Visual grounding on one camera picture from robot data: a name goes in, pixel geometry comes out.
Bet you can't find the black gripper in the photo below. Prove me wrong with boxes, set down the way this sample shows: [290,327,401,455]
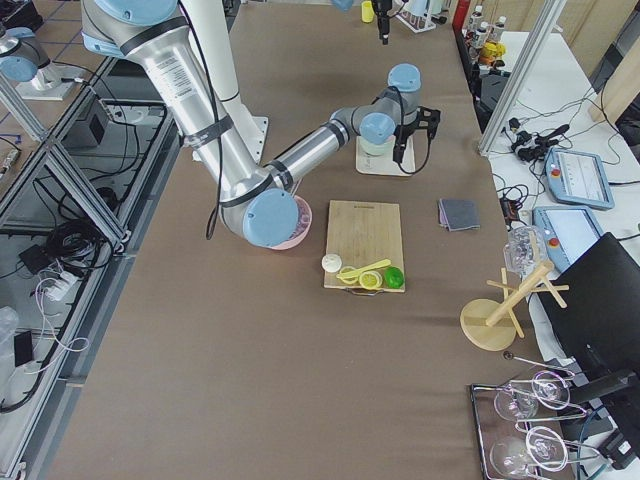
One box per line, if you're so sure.
[372,0,399,45]
[393,106,441,162]

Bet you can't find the yellow plastic spoon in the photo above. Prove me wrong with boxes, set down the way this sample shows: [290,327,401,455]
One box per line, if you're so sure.
[336,258,391,280]

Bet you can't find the large pink bowl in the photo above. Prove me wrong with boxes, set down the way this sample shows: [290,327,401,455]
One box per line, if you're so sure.
[269,195,313,250]

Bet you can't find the yellow plastic cup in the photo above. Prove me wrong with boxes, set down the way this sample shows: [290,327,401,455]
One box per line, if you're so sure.
[361,0,375,23]

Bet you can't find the white rectangular serving tray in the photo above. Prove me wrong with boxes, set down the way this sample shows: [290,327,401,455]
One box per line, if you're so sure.
[356,135,415,177]

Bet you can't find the stacked green bowls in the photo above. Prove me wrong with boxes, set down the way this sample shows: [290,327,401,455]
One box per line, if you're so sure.
[361,139,393,157]

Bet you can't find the cup rack with pastel cups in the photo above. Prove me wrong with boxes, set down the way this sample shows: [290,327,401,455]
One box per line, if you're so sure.
[397,0,447,33]

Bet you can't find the folded grey cloth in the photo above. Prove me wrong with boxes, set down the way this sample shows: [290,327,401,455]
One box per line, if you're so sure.
[437,199,480,231]

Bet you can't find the wooden cutting board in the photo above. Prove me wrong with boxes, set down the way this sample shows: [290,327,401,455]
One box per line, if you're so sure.
[326,200,405,273]

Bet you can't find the clear ice cubes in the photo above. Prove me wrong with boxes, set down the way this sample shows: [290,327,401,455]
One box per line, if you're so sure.
[294,196,312,237]

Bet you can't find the green lime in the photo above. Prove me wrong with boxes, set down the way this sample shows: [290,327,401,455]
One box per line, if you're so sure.
[384,266,405,289]

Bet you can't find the white steamed bun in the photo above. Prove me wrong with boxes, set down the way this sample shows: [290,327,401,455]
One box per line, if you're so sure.
[321,253,342,273]

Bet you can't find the lemon slice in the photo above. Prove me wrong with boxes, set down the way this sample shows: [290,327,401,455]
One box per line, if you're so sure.
[358,270,383,291]

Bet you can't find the blue teach pendant tablet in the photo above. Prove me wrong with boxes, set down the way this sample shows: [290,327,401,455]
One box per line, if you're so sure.
[545,147,615,210]

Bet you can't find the wooden mug tree stand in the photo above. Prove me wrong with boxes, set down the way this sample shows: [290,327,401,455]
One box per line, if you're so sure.
[459,234,570,351]

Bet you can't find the wine glass rack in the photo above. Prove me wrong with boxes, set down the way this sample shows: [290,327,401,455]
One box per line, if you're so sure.
[469,366,610,479]

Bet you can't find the aluminium frame post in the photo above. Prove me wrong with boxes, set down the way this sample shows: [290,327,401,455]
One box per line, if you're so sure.
[478,0,566,157]

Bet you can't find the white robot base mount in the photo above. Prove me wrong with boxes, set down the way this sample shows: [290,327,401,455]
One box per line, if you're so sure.
[183,0,269,163]

